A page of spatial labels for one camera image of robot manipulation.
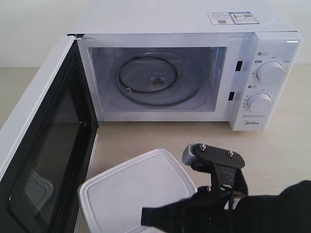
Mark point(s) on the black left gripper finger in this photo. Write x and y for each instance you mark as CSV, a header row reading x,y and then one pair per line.
x,y
173,214

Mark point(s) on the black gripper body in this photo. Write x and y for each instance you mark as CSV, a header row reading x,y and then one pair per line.
x,y
212,214

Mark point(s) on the white lidded plastic container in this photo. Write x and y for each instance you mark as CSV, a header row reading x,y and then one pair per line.
x,y
112,201

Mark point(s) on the white microwave door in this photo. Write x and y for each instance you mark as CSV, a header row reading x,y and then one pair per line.
x,y
46,146

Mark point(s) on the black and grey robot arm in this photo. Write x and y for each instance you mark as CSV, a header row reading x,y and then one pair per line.
x,y
287,212

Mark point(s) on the white Midea microwave oven body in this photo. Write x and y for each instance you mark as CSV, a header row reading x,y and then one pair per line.
x,y
111,32

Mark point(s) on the printed paper instruction sheet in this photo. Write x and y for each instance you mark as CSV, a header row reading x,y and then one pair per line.
x,y
232,18

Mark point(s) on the lower white timer knob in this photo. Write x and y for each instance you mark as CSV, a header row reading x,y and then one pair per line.
x,y
259,103

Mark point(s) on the glass turntable plate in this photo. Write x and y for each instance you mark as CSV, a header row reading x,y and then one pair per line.
x,y
158,79

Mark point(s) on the upper white power knob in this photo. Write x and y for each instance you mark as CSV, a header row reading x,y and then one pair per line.
x,y
270,73

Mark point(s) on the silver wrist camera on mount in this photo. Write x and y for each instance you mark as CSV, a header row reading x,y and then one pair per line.
x,y
224,166

